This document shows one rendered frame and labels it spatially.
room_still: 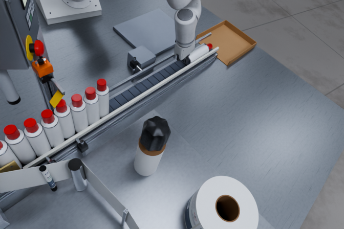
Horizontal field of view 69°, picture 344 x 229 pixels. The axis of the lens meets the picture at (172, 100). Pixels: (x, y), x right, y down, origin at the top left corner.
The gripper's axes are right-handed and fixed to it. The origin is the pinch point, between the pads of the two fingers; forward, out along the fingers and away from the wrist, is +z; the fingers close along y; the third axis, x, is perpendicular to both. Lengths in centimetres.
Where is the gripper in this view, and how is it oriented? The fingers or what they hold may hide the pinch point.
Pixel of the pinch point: (185, 58)
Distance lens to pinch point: 127.3
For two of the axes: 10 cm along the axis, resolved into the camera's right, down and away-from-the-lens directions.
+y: -7.2, 6.6, -2.3
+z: 0.5, 3.8, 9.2
